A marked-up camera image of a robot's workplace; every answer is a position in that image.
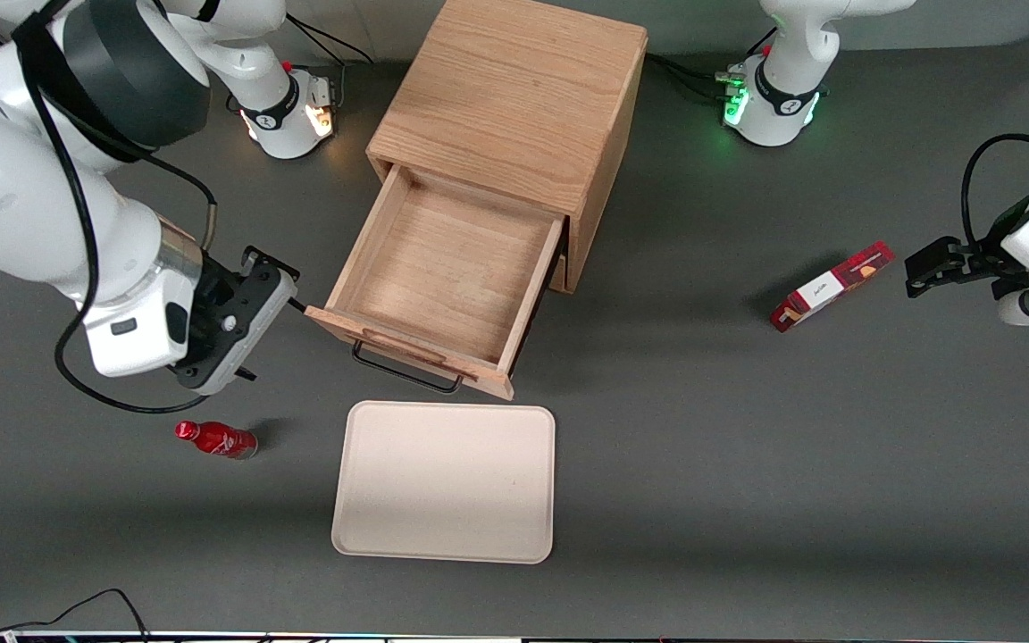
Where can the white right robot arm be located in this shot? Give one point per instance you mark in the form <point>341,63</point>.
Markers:
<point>23,205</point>

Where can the beige plastic tray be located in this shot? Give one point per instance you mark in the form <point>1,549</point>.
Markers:
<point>443,482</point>

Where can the red tartan cookie box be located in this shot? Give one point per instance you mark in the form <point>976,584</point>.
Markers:
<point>832,288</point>

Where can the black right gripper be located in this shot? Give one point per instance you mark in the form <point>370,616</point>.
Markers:
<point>219,292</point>

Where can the wooden drawer cabinet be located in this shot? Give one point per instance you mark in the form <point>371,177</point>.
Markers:
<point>506,98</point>

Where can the red bottle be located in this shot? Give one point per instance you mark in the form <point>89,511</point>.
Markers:
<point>215,439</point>

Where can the wooden drawer with box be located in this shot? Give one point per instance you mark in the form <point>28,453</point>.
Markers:
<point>443,268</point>

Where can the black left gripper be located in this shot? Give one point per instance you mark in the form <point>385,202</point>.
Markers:
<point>982,260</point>

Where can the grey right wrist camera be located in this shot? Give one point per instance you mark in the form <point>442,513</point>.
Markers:
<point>255,327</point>

